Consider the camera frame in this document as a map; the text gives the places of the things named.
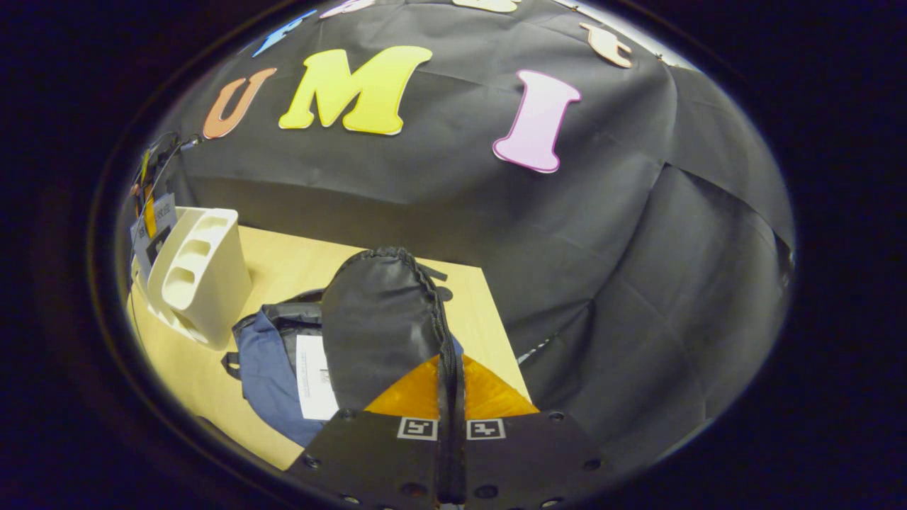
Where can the black backdrop cloth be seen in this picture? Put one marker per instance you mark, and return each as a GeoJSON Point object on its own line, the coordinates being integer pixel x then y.
{"type": "Point", "coordinates": [567, 283]}

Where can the black round table grommet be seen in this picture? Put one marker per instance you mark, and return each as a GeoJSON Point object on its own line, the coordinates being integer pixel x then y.
{"type": "Point", "coordinates": [445, 293]}

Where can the cream plastic bookshelf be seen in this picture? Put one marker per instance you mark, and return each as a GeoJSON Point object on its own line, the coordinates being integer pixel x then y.
{"type": "Point", "coordinates": [212, 283]}

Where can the white book with plain cover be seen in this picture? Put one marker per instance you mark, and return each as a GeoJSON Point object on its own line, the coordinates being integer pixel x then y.
{"type": "Point", "coordinates": [315, 382]}

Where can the blue and black schoolbag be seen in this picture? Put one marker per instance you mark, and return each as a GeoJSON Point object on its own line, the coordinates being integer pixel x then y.
{"type": "Point", "coordinates": [382, 319]}

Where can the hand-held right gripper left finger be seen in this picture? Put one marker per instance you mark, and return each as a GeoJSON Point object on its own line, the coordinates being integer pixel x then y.
{"type": "Point", "coordinates": [375, 453]}

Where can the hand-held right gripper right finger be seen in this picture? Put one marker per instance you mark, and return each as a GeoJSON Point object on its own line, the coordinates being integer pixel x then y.
{"type": "Point", "coordinates": [524, 460]}

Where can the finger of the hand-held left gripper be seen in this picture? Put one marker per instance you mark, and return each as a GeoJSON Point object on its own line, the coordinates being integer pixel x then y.
{"type": "Point", "coordinates": [150, 212]}

